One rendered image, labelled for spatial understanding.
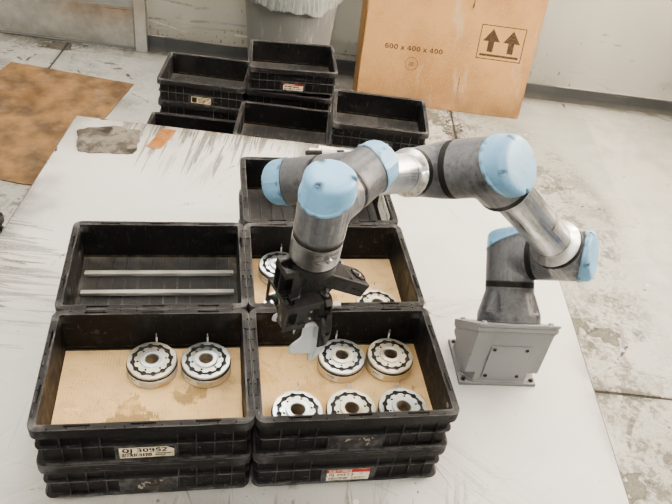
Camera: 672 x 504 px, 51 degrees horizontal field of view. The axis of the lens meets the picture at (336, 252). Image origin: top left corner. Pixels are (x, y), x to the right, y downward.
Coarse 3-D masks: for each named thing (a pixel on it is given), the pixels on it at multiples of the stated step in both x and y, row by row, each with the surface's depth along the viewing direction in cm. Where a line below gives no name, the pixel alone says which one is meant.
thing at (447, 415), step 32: (256, 352) 143; (256, 384) 137; (448, 384) 143; (256, 416) 131; (288, 416) 132; (320, 416) 133; (352, 416) 134; (384, 416) 135; (416, 416) 136; (448, 416) 137
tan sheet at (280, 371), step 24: (264, 360) 155; (288, 360) 156; (312, 360) 157; (264, 384) 150; (288, 384) 151; (312, 384) 151; (336, 384) 152; (360, 384) 153; (384, 384) 154; (408, 384) 155; (264, 408) 145
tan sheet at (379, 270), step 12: (348, 264) 183; (360, 264) 184; (372, 264) 184; (384, 264) 185; (372, 276) 181; (384, 276) 181; (264, 288) 172; (372, 288) 177; (384, 288) 178; (396, 288) 178; (336, 300) 172; (348, 300) 173; (396, 300) 175
